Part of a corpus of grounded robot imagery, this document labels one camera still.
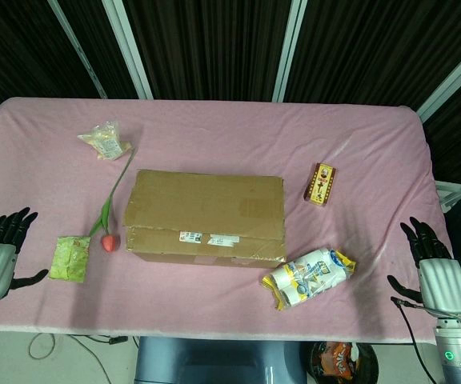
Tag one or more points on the white partition frame post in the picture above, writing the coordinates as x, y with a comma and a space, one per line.
130, 52
78, 50
450, 78
288, 52

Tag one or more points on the orange snack bag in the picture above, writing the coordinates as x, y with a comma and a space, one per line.
338, 358

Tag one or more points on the artificial red tulip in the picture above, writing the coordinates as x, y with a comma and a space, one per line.
109, 242

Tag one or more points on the small red yellow box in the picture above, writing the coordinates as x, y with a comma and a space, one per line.
321, 185

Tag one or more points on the black round bin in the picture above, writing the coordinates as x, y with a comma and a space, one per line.
370, 360

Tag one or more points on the green snack packet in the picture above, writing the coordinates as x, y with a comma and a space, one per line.
70, 260

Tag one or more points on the large brown cardboard box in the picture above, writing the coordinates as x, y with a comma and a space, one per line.
206, 200

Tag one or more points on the grey metal rack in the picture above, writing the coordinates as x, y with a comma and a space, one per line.
460, 194

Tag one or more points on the pink tablecloth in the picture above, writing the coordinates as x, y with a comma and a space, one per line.
214, 136

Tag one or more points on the clear yellow snack bag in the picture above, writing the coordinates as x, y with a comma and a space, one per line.
104, 140

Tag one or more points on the blue chair seat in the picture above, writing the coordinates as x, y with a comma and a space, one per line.
218, 360

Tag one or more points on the lint roller refill pack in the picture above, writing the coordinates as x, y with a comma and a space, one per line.
310, 276

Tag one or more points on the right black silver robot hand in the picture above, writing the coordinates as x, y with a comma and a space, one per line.
442, 284

